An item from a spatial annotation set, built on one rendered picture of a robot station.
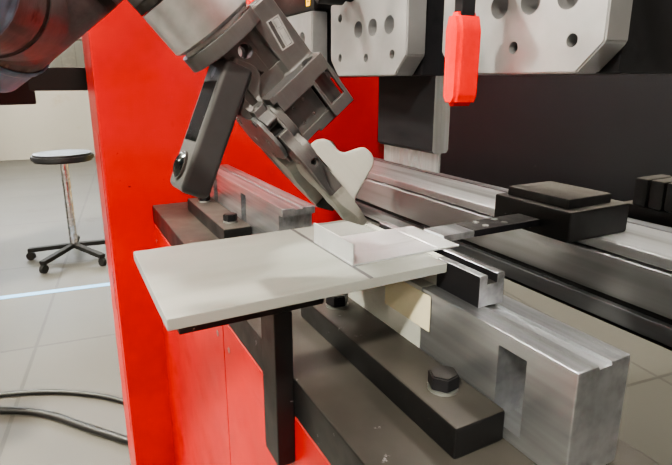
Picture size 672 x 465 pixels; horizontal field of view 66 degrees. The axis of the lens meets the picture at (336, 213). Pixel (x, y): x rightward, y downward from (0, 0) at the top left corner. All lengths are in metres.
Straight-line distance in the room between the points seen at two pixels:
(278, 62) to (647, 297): 0.48
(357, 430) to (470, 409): 0.10
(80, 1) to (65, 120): 8.75
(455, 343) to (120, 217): 1.00
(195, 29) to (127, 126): 0.91
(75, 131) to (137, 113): 7.86
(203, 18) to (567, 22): 0.25
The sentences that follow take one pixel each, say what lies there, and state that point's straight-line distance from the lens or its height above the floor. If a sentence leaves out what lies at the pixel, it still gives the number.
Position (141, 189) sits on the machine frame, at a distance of 1.34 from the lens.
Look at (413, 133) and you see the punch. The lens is 0.55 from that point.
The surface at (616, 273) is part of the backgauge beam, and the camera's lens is 0.70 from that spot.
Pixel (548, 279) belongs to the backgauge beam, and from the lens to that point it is 0.77.
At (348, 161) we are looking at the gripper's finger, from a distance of 0.48.
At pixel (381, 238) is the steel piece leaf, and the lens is 0.58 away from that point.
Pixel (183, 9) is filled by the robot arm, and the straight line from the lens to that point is 0.43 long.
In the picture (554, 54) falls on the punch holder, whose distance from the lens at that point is 0.38.
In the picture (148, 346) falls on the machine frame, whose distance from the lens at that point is 1.48.
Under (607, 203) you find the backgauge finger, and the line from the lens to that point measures 0.73.
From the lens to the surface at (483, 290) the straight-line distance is 0.50.
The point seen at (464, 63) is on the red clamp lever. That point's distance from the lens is 0.39.
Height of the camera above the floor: 1.17
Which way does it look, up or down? 14 degrees down
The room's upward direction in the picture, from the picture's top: straight up
